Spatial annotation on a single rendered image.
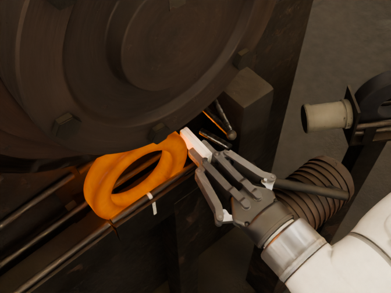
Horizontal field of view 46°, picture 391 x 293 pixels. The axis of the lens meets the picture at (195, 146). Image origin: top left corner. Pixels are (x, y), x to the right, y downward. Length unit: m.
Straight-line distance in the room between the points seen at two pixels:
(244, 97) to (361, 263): 0.32
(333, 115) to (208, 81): 0.48
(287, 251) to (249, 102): 0.26
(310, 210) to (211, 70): 0.57
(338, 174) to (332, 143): 0.74
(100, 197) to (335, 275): 0.35
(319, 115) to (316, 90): 1.03
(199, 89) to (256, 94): 0.31
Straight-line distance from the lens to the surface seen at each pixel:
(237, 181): 0.74
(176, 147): 0.74
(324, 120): 0.93
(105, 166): 0.67
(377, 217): 0.72
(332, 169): 1.06
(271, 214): 0.70
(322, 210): 1.03
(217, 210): 0.72
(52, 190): 0.75
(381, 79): 0.92
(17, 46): 0.34
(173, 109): 0.48
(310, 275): 0.68
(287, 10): 0.91
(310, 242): 0.69
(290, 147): 1.74
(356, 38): 2.24
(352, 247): 0.70
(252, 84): 0.81
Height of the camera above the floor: 1.38
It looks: 54 degrees down
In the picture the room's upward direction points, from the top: straight up
